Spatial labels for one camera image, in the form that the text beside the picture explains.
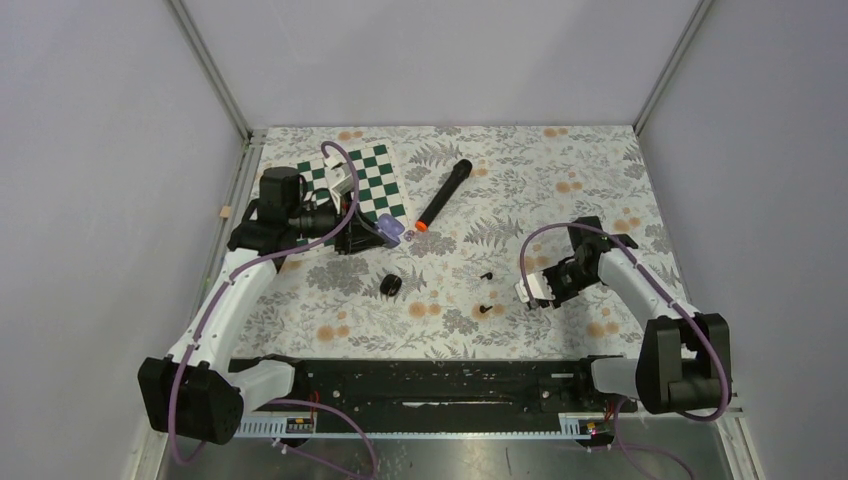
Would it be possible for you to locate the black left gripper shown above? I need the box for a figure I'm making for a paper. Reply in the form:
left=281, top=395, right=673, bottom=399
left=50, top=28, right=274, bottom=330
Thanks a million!
left=288, top=190, right=387, bottom=255

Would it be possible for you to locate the purple earbud charging case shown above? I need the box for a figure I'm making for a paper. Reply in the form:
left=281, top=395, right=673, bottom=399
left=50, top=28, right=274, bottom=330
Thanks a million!
left=375, top=213, right=406, bottom=249

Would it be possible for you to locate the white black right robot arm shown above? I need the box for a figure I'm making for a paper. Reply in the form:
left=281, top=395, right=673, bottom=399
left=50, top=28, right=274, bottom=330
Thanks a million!
left=523, top=217, right=732, bottom=421

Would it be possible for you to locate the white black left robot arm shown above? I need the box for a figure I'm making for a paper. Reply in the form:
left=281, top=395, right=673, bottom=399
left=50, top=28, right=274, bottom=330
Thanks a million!
left=137, top=166, right=383, bottom=445

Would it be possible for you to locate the green white checkered board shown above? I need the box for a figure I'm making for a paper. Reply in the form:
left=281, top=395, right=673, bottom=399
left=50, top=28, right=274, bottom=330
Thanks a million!
left=294, top=140, right=412, bottom=234

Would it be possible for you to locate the black round cap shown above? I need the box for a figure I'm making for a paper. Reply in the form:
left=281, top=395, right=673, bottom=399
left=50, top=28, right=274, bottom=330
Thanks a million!
left=379, top=274, right=403, bottom=298

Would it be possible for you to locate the floral patterned table mat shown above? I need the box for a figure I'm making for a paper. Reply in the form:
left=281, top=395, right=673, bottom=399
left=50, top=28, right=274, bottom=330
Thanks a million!
left=235, top=125, right=684, bottom=359

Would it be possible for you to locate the black marker orange cap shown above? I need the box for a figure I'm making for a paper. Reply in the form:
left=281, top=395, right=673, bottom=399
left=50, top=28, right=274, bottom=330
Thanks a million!
left=415, top=159, right=473, bottom=232

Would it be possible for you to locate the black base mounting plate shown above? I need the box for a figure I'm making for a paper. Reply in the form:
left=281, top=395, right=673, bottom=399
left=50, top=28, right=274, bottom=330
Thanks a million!
left=259, top=359, right=617, bottom=423

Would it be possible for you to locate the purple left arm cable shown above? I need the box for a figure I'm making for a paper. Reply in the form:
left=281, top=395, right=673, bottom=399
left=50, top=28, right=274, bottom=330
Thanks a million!
left=166, top=140, right=361, bottom=467

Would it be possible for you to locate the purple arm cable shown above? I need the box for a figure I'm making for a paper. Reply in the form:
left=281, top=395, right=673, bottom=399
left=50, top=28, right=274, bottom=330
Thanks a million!
left=166, top=140, right=361, bottom=467
left=518, top=222, right=732, bottom=423

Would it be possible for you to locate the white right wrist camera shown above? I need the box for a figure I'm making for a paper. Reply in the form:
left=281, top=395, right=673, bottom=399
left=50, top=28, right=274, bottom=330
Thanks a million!
left=514, top=268, right=559, bottom=310

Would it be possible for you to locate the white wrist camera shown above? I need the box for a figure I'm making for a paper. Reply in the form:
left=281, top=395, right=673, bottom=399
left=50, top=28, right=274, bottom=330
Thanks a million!
left=514, top=268, right=559, bottom=310
left=324, top=155, right=353, bottom=200

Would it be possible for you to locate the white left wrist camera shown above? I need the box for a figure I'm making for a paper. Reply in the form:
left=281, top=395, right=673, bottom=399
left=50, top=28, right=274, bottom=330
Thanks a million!
left=324, top=155, right=353, bottom=200

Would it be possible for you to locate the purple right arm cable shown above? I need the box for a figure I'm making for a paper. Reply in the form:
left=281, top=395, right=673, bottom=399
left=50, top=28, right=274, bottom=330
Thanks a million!
left=518, top=222, right=732, bottom=423

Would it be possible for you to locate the white slotted cable duct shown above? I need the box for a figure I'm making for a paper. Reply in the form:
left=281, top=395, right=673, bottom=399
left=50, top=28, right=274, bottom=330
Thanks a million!
left=234, top=411, right=611, bottom=440

